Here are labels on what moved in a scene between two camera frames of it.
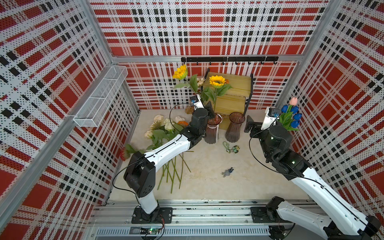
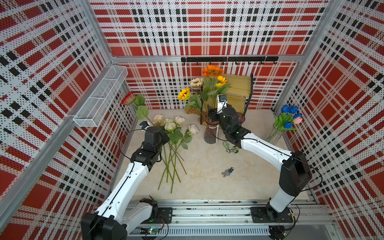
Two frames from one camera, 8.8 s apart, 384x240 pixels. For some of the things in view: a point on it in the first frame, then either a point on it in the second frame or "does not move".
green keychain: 235,148 does not move
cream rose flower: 200,81 does not move
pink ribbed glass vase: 211,134 does not move
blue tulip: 297,116 does not move
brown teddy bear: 189,109 does not move
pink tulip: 293,101 → 297,120
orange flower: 183,122 → 211,70
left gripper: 210,111 → 164,137
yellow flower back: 182,73 → 185,94
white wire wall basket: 94,111 does not move
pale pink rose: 178,119 does not move
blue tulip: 294,109 does not move
